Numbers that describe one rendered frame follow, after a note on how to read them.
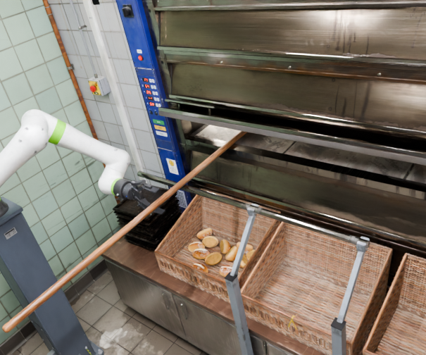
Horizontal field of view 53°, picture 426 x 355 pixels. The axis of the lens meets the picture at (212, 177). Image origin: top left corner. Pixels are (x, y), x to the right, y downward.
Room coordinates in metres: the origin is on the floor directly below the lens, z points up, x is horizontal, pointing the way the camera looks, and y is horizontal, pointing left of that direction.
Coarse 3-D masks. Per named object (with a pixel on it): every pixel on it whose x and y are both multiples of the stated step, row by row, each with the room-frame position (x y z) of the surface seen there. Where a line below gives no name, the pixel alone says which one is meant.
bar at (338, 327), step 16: (144, 176) 1.93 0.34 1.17; (192, 192) 1.70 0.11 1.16; (208, 192) 1.64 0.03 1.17; (256, 208) 1.45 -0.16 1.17; (304, 224) 1.30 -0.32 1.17; (352, 240) 1.16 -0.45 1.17; (368, 240) 1.14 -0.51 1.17; (240, 256) 1.36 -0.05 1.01; (352, 272) 1.09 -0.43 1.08; (352, 288) 1.05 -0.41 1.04; (240, 304) 1.30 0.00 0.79; (240, 320) 1.29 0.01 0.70; (336, 320) 1.00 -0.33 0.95; (240, 336) 1.30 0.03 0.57; (336, 336) 0.97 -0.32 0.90; (336, 352) 0.97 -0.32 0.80
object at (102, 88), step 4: (100, 76) 2.63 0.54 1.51; (88, 80) 2.61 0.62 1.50; (92, 80) 2.59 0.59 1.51; (96, 80) 2.56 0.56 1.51; (100, 80) 2.57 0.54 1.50; (104, 80) 2.59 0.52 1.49; (92, 84) 2.59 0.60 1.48; (96, 84) 2.56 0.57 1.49; (100, 84) 2.56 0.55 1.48; (104, 84) 2.58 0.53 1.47; (96, 88) 2.57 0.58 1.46; (100, 88) 2.56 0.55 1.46; (104, 88) 2.58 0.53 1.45; (108, 88) 2.60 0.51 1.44; (92, 92) 2.61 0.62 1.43; (96, 92) 2.58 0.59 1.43; (100, 92) 2.56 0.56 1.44; (104, 92) 2.57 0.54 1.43; (108, 92) 2.59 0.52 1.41
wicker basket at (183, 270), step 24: (216, 192) 2.10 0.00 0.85; (192, 216) 2.08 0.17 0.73; (216, 216) 2.07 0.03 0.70; (240, 216) 1.96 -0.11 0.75; (264, 216) 1.85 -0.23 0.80; (192, 240) 2.03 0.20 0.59; (240, 240) 1.93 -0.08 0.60; (264, 240) 1.68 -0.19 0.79; (168, 264) 1.78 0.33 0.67; (192, 264) 1.83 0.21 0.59; (216, 264) 1.79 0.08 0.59; (216, 288) 1.61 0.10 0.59; (240, 288) 1.50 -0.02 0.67
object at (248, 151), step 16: (192, 144) 2.19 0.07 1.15; (208, 144) 2.10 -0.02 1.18; (240, 144) 2.02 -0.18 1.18; (256, 160) 1.88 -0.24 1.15; (272, 160) 1.82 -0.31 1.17; (288, 160) 1.77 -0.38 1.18; (304, 160) 1.74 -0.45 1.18; (336, 176) 1.59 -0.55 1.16; (352, 176) 1.53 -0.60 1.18; (368, 176) 1.51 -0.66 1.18; (384, 176) 1.48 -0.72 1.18; (400, 192) 1.39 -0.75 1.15; (416, 192) 1.35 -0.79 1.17
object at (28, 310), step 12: (240, 132) 2.10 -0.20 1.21; (228, 144) 2.00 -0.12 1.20; (216, 156) 1.92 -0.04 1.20; (180, 180) 1.75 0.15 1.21; (168, 192) 1.67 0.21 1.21; (156, 204) 1.60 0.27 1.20; (144, 216) 1.54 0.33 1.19; (108, 240) 1.41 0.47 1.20; (96, 252) 1.35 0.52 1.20; (84, 264) 1.30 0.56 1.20; (72, 276) 1.26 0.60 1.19; (60, 288) 1.21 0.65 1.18; (36, 300) 1.16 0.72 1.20; (24, 312) 1.11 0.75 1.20; (12, 324) 1.07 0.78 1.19
